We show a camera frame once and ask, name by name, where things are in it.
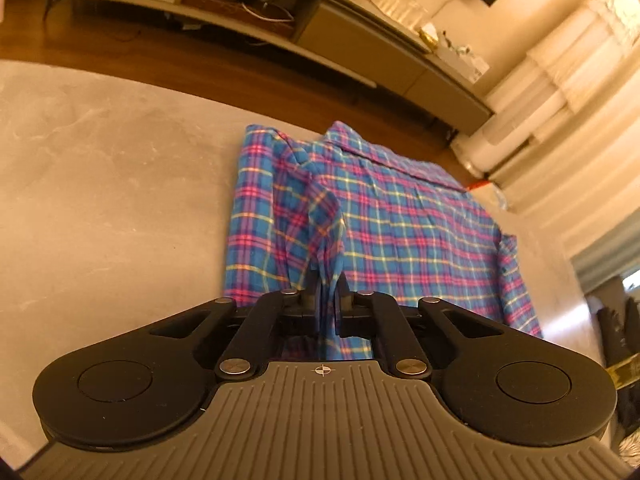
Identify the long grey tv cabinet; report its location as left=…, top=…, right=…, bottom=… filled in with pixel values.
left=42, top=0, right=497, bottom=137

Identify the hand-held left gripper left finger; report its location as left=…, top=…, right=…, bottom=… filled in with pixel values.
left=136, top=274, right=323, bottom=379

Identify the blue pink plaid shirt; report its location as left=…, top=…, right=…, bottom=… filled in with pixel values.
left=222, top=120, right=544, bottom=362

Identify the white floor air conditioner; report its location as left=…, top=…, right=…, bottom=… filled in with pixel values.
left=450, top=0, right=640, bottom=186

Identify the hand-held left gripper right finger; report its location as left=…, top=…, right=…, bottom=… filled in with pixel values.
left=333, top=273, right=517, bottom=379

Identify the white cardboard box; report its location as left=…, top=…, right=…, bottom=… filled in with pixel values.
left=437, top=35, right=491, bottom=84

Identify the cream curtain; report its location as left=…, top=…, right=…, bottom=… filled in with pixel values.
left=500, top=125, right=640, bottom=263

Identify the white cable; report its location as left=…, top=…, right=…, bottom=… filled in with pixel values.
left=242, top=0, right=297, bottom=24

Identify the gold box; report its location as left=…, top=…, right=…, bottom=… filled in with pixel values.
left=418, top=25, right=441, bottom=54

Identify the cluster of clear glasses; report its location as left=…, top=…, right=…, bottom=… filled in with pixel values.
left=374, top=0, right=427, bottom=32

